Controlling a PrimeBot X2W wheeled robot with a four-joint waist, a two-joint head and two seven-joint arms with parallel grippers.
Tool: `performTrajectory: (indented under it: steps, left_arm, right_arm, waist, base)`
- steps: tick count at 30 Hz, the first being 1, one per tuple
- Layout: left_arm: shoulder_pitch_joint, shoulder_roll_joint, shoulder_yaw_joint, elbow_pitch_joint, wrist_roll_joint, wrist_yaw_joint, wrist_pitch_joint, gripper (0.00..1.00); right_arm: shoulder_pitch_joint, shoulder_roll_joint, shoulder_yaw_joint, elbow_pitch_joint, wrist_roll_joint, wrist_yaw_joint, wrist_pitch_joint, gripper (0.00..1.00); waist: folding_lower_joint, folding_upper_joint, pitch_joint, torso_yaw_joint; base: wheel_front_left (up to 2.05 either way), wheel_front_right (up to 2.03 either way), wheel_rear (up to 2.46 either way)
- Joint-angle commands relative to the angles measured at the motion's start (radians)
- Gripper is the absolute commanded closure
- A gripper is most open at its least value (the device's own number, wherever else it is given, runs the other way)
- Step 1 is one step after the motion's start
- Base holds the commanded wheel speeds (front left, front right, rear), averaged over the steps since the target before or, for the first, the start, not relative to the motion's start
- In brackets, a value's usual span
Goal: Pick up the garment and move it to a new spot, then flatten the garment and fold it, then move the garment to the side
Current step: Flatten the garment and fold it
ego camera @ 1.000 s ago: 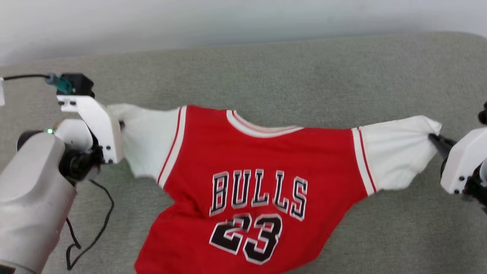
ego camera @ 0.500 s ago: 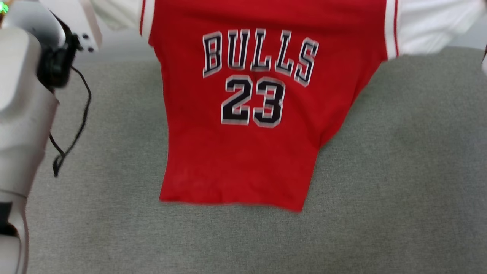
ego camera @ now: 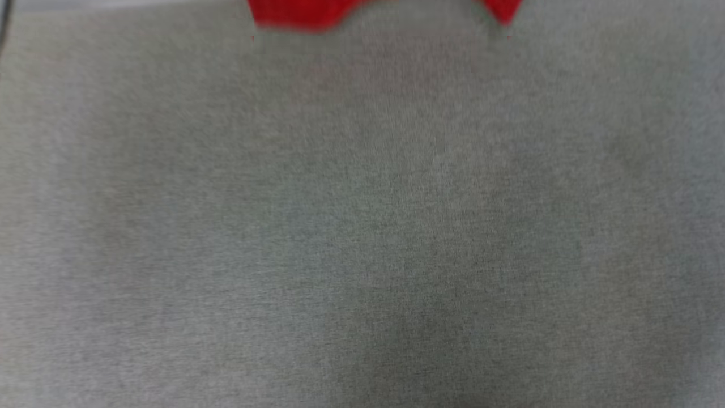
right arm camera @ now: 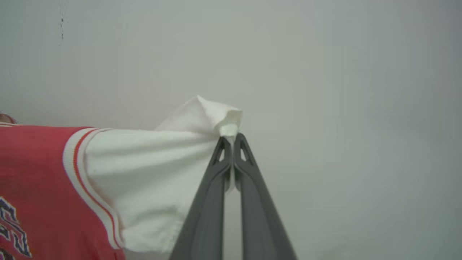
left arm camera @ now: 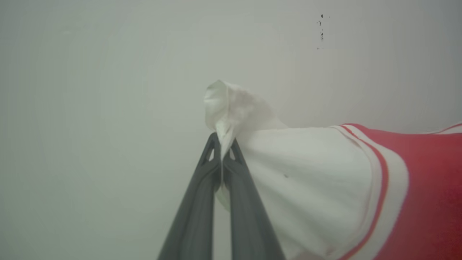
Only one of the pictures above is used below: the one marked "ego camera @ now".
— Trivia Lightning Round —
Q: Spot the red and white garment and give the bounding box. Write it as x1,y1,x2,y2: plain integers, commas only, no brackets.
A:
248,0,523,32

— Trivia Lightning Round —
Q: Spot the grey fabric sofa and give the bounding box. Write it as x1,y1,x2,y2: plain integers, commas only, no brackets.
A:
0,0,725,408

